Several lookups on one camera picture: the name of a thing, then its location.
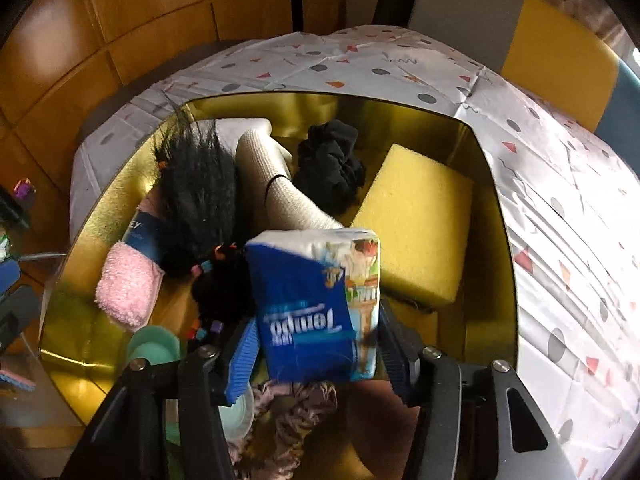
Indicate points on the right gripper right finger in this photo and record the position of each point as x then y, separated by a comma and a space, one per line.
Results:
401, 349

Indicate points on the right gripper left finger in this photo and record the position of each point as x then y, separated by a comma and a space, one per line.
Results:
242, 361

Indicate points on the brown makeup sponge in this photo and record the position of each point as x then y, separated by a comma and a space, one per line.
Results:
368, 437

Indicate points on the green silicone travel bottle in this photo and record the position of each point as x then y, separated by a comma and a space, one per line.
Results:
201, 375

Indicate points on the blue tissue pack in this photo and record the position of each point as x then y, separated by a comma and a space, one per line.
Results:
317, 294

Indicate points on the pink fluffy sock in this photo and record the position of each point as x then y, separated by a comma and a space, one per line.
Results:
132, 274

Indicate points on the yellow sponge block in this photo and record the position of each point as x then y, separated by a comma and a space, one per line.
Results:
420, 210

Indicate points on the beige bandage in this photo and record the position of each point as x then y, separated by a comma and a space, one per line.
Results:
273, 199

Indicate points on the black scrunchie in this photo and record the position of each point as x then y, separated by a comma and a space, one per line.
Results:
328, 171

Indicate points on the white sponge block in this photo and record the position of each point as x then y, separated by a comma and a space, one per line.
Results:
231, 130

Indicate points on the patterned white tablecloth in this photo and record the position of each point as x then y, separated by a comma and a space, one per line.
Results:
571, 205

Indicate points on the grey yellow blue sofa backrest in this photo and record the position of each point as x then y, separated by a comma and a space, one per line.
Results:
544, 51

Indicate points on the wooden wall cabinet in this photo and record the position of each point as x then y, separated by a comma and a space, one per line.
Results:
61, 58

